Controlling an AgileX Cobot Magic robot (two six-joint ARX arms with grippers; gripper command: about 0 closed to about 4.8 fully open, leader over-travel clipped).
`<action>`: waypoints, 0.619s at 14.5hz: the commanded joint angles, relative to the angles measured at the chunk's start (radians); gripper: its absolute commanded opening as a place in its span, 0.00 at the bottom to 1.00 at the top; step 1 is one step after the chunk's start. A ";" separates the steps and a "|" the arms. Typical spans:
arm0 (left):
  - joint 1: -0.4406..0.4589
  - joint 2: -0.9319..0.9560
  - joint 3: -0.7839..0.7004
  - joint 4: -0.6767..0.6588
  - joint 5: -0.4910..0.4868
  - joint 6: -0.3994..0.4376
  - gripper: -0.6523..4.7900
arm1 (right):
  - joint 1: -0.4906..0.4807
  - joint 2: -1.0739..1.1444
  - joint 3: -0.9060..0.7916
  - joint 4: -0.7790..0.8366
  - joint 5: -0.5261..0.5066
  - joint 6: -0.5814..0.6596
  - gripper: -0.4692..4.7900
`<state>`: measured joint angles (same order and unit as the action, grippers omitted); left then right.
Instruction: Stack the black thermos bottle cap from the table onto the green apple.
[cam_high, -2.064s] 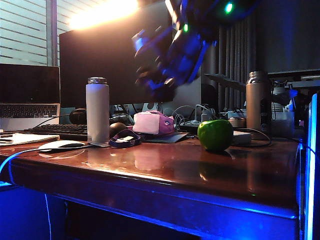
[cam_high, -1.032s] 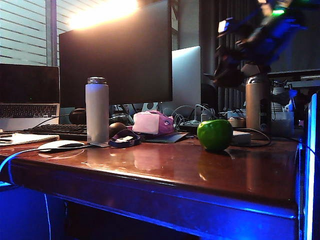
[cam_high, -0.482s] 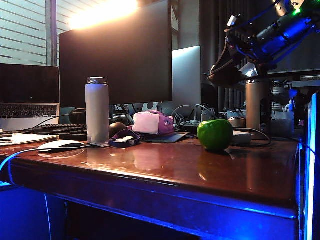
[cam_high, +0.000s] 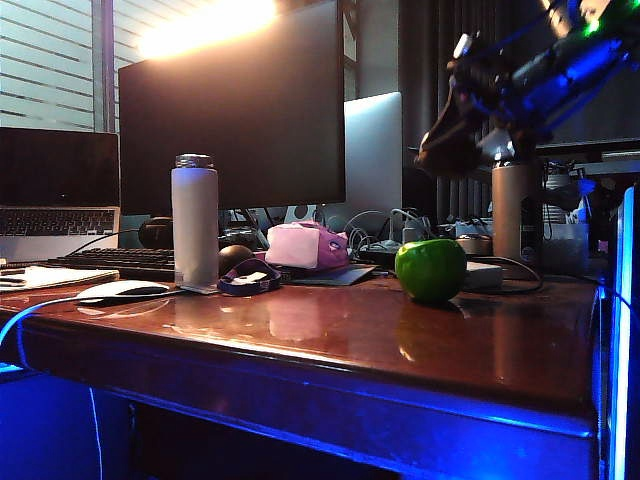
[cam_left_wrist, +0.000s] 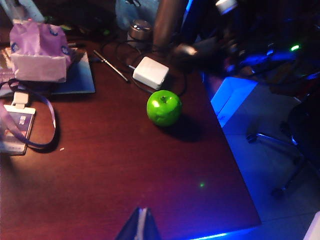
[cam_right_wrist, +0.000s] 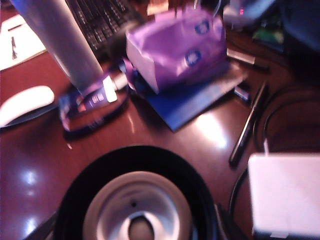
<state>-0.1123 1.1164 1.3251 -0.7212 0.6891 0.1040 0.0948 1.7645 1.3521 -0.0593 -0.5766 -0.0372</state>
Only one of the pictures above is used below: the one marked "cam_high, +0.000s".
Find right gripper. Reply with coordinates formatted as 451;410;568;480
446;31;551;162

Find grey metal thermos bottle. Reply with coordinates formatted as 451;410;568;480
490;158;544;266

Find green apple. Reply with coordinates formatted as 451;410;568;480
394;238;468;305

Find white thermos bottle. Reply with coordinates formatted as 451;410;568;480
170;153;220;293

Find black shelf board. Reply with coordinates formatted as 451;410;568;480
534;138;640;166

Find round metal tin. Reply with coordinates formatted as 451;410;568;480
455;234;494;257

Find clear plastic container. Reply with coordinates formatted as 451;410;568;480
541;220;590;274

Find dark pleated curtain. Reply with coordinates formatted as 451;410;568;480
398;0;640;221

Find silver monitor back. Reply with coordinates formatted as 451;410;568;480
343;91;404;221

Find white power adapter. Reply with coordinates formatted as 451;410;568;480
463;261;503;292

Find white power strip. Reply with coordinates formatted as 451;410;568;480
358;238;401;256

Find dark flat pad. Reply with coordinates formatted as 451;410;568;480
288;263;380;287

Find blue lit vertical panel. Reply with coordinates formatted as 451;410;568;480
593;185;640;480

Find pink plush tissue box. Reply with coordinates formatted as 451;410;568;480
264;220;351;271

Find large black monitor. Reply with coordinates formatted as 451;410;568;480
118;0;348;218

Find dark round ball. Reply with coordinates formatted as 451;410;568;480
218;244;256;276

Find purple wristband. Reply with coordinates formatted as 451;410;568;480
217;257;283;297

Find black round speaker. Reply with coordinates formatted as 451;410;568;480
137;216;175;249

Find black keyboard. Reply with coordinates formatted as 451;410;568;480
41;246;177;282

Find white computer mouse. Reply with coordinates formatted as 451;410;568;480
76;280;172;306

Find open silver laptop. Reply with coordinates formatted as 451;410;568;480
0;126;122;263

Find white window blinds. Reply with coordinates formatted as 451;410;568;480
0;0;201;134

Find white paper notebook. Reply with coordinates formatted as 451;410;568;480
0;264;122;295

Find coiled white cable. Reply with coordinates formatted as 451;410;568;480
343;210;397;250

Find thin black cable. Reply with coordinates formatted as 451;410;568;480
62;228;151;258

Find white charging cable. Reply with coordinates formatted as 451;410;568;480
0;293;106;480

